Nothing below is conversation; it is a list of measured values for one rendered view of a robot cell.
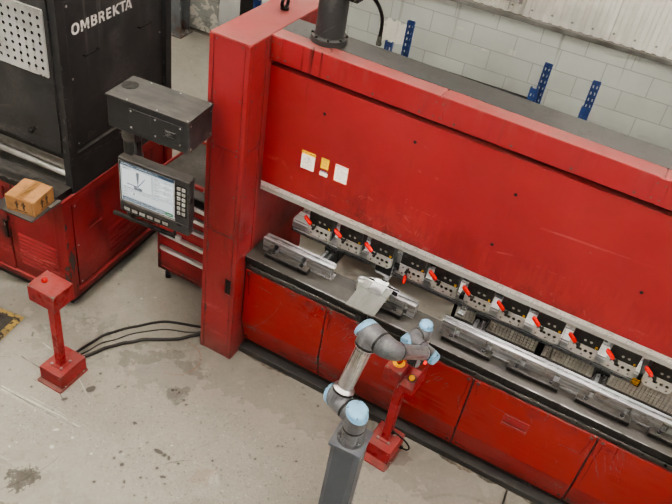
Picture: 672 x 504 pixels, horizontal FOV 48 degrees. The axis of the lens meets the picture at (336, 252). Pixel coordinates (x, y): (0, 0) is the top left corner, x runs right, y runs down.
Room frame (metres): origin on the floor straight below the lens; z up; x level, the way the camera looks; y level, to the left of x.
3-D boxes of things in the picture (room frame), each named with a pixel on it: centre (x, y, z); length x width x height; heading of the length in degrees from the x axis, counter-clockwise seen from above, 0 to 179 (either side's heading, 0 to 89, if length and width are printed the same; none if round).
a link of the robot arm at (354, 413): (2.40, -0.24, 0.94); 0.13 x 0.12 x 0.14; 46
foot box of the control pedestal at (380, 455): (2.92, -0.50, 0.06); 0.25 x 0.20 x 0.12; 153
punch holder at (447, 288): (3.22, -0.64, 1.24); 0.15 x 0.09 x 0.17; 68
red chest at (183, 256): (4.25, 0.97, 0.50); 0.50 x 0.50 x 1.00; 68
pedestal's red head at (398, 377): (2.95, -0.51, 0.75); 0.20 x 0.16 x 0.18; 63
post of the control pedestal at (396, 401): (2.95, -0.51, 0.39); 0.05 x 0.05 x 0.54; 63
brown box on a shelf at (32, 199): (3.54, 1.91, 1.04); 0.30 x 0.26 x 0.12; 72
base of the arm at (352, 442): (2.40, -0.24, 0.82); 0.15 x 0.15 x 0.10
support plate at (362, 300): (3.23, -0.24, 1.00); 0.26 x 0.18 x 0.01; 158
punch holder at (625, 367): (2.85, -1.57, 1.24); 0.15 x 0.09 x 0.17; 68
